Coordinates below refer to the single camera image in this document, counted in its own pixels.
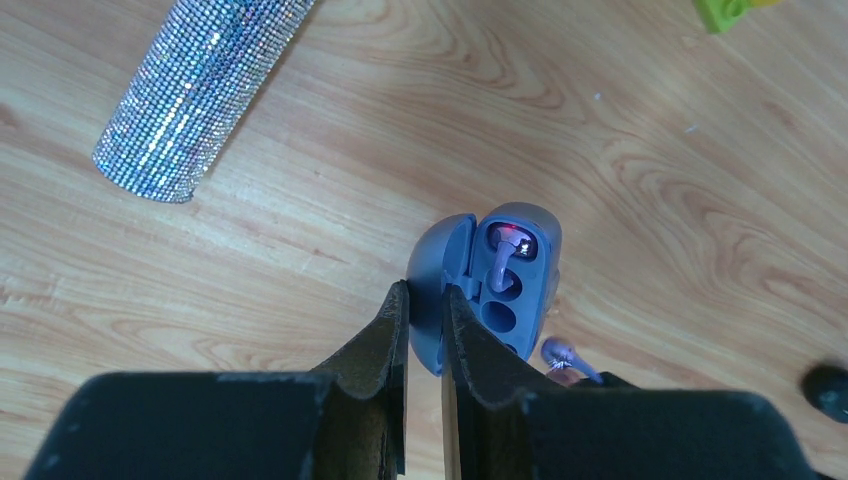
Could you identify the silver glitter microphone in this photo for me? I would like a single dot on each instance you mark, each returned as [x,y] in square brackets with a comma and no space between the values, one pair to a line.
[197,79]

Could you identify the purple clip earbud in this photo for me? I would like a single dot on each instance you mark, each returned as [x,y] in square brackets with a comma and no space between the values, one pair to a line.
[565,365]
[509,241]

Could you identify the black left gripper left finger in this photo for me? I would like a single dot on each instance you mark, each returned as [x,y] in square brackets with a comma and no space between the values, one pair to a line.
[343,419]

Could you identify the yellow toy block tower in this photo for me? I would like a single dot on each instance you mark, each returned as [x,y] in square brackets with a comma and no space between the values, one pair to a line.
[718,16]

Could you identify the black earbud charging case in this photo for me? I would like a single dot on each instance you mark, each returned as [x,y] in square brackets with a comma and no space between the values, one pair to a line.
[824,387]

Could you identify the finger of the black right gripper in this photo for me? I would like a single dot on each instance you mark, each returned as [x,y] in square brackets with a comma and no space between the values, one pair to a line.
[606,381]

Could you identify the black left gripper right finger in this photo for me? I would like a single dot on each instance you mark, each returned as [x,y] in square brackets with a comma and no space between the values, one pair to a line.
[504,419]

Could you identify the purple-grey earbud charging case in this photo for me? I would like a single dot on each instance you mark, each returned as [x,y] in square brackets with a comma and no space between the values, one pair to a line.
[456,252]

